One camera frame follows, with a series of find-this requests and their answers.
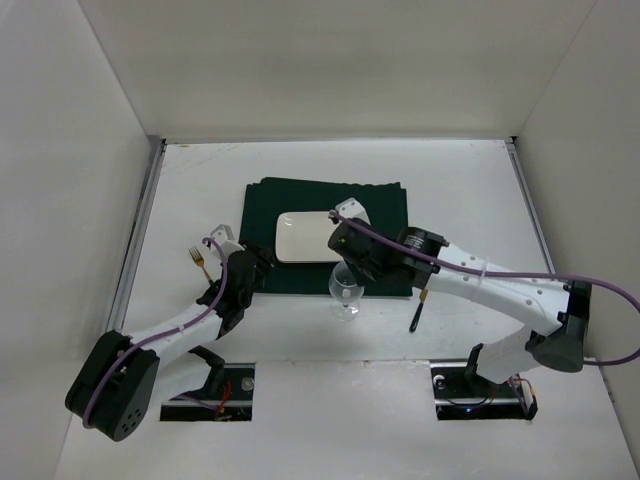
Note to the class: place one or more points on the gold fork dark handle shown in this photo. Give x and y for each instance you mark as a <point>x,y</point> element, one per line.
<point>199,261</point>

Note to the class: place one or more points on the aluminium table rail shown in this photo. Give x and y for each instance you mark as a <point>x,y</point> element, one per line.
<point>512,151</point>
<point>118,309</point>

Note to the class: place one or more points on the white rectangular plate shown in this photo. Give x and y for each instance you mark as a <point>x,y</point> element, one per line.
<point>302,237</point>

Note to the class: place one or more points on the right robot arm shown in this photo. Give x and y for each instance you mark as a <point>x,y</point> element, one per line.
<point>554,314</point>

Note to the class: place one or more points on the left aluminium table rail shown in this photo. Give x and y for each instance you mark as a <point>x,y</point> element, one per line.
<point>118,309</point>

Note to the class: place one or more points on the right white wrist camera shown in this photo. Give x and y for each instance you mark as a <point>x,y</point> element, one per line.
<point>352,209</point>

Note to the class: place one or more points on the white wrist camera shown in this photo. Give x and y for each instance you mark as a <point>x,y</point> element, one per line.
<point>225,241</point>
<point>352,209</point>

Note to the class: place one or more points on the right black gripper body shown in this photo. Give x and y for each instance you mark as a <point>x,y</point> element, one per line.
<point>347,243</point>

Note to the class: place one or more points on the right aluminium table rail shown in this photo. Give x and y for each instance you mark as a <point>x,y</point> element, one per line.
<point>512,151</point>

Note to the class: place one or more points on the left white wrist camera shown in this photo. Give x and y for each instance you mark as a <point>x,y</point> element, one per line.
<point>225,241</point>

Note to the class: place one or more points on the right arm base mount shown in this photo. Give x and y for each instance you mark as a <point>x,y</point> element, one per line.
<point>460,394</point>

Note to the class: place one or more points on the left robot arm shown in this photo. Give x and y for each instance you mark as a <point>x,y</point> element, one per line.
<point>125,375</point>

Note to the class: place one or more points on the dark green cloth placemat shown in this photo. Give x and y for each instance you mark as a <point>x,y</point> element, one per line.
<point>386,205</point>

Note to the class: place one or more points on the gold knife dark handle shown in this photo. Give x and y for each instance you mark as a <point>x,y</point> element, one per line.
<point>417,315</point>

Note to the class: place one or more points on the clear wine glass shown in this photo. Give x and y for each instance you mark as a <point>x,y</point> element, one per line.
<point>345,291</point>

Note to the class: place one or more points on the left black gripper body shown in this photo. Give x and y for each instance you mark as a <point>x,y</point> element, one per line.
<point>255,257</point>

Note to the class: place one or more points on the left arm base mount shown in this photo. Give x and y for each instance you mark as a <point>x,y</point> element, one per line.
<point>226,396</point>

